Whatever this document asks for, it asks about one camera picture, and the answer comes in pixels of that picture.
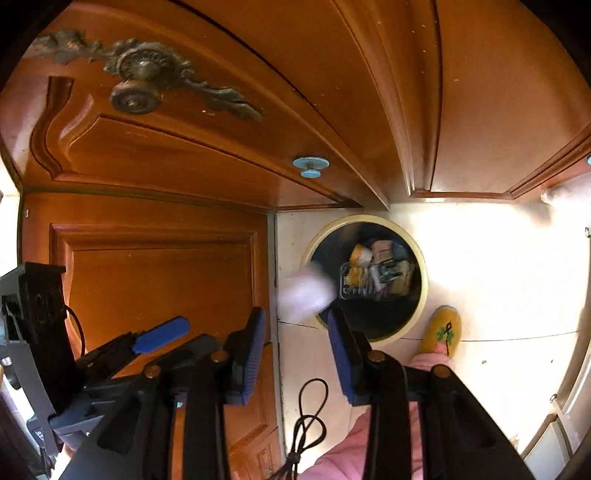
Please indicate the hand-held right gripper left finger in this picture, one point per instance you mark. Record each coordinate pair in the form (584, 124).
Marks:
(247, 360)

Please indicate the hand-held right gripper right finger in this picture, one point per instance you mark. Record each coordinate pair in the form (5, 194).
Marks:
(344, 360)

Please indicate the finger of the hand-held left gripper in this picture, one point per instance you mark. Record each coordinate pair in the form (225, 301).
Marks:
(194, 346)
(161, 334)

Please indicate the round black trash bin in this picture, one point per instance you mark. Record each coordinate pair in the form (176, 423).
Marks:
(397, 314)

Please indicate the white tissue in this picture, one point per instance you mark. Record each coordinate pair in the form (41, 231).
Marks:
(304, 295)

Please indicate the black and white carton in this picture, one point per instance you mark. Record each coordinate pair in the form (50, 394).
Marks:
(369, 281)

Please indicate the yellow snack packet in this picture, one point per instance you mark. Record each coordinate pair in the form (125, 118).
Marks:
(359, 265)

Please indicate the pink pants leg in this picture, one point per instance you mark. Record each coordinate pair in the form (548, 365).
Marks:
(341, 457)

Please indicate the yellow embroidered slipper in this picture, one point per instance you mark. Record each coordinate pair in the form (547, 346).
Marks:
(441, 330)

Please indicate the blue round knob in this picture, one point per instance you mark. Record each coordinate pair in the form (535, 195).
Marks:
(310, 165)

